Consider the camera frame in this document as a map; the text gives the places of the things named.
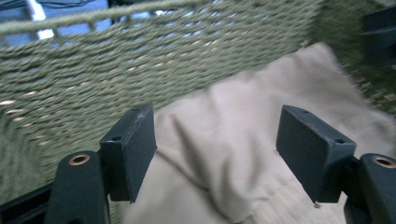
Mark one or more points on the white metal stand frame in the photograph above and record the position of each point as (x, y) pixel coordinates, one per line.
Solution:
(38, 12)

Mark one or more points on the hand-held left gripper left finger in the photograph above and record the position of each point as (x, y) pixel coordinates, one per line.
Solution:
(130, 155)

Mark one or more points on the khaki pants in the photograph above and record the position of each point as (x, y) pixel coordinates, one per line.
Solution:
(236, 130)

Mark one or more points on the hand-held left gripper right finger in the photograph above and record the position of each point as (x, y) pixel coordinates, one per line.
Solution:
(308, 155)

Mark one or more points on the green woven basket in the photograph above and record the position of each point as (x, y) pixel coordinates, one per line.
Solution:
(93, 81)

